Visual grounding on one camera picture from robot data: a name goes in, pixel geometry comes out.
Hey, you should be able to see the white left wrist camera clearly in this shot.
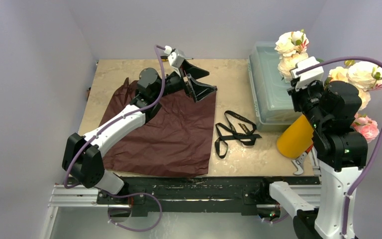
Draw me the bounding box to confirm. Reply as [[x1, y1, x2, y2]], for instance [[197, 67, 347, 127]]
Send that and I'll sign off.
[[164, 45, 186, 69]]

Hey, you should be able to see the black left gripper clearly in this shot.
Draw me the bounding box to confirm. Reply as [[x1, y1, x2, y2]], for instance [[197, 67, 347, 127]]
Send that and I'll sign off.
[[152, 59, 216, 102]]

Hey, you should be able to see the black table edge rail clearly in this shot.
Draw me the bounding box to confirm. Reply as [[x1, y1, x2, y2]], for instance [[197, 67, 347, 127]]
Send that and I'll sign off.
[[62, 176, 320, 218]]

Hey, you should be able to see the aluminium frame rail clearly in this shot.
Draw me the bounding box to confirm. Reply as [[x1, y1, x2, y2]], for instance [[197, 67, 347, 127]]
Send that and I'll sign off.
[[48, 184, 323, 209]]

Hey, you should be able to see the dark red wrapping paper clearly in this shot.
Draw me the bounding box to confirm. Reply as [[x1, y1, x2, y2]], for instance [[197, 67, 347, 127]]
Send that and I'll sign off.
[[103, 91, 216, 177]]

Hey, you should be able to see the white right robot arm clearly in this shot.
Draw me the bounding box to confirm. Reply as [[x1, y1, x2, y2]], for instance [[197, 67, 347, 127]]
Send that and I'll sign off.
[[259, 81, 368, 239]]

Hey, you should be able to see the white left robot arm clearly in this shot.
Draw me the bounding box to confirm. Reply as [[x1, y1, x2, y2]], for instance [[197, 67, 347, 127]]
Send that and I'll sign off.
[[62, 60, 217, 204]]

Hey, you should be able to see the clear plastic storage box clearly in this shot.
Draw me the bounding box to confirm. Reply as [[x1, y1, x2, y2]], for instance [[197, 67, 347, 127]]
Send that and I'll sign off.
[[247, 41, 301, 132]]

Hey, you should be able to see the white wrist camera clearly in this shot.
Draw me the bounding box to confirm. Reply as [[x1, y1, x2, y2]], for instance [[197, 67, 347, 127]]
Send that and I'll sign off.
[[164, 45, 186, 69], [289, 56, 324, 92]]

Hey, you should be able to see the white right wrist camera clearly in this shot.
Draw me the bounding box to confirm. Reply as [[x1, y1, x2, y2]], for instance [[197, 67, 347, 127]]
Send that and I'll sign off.
[[289, 56, 324, 92]]

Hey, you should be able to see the white flower stem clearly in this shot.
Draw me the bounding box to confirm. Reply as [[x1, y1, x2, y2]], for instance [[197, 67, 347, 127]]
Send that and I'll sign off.
[[275, 29, 309, 83], [344, 60, 382, 111]]

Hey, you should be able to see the pink peony flower stem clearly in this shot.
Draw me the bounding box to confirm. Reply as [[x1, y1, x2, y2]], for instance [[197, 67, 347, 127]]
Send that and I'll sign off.
[[352, 113, 380, 143]]

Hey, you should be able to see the black printed ribbon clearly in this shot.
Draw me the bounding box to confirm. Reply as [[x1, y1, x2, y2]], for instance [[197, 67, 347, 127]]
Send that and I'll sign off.
[[214, 111, 262, 159]]

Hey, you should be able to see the yellow cylinder vase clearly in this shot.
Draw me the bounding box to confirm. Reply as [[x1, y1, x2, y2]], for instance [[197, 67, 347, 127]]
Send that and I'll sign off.
[[277, 115, 313, 159]]

